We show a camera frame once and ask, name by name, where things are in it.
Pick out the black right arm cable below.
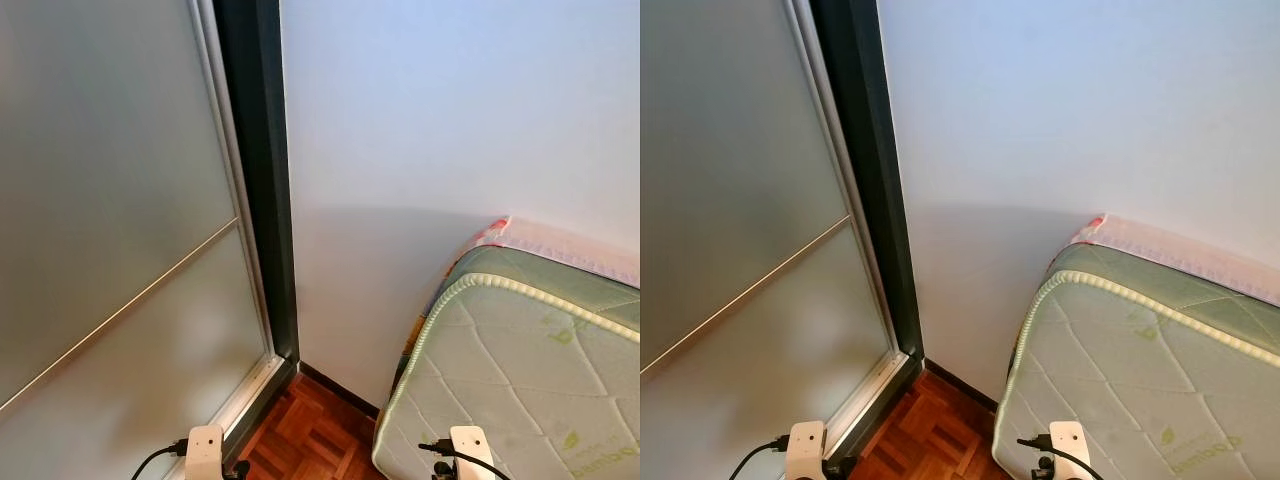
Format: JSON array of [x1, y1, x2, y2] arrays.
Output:
[[418, 440, 511, 480], [1017, 435, 1106, 480]]

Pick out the dark wooden baseboard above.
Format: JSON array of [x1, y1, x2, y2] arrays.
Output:
[[300, 362, 383, 419], [925, 360, 1001, 413]]

